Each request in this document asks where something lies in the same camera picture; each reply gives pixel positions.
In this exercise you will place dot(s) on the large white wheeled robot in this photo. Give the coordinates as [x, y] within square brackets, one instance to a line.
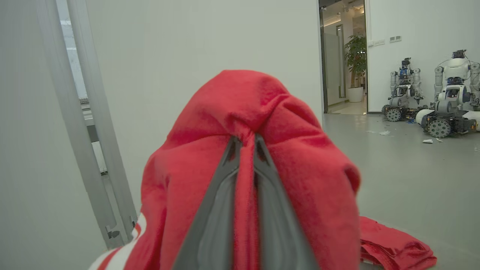
[450, 97]

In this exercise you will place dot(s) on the white plant pot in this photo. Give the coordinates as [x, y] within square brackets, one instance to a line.
[355, 94]

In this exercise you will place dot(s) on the dark door frame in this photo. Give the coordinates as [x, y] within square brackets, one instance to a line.
[321, 56]

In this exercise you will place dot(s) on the red shorts with white stripes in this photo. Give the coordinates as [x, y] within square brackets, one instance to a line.
[393, 247]

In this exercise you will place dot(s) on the green potted plant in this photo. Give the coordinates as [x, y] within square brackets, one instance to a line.
[356, 56]

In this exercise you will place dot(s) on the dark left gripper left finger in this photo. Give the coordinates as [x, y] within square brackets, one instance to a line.
[210, 240]

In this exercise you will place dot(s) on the grey wall switch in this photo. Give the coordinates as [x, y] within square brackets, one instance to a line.
[395, 38]

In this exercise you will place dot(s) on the glass door with dark frame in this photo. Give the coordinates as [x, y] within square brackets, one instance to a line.
[343, 60]

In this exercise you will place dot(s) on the grey double partition post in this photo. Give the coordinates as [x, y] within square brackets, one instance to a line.
[103, 112]

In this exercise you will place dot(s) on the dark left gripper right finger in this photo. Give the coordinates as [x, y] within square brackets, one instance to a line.
[281, 240]

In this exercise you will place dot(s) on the small white blue wheeled robot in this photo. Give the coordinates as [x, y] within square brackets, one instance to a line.
[403, 93]

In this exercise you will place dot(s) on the red jersey with number 23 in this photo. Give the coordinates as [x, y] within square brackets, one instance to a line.
[243, 105]

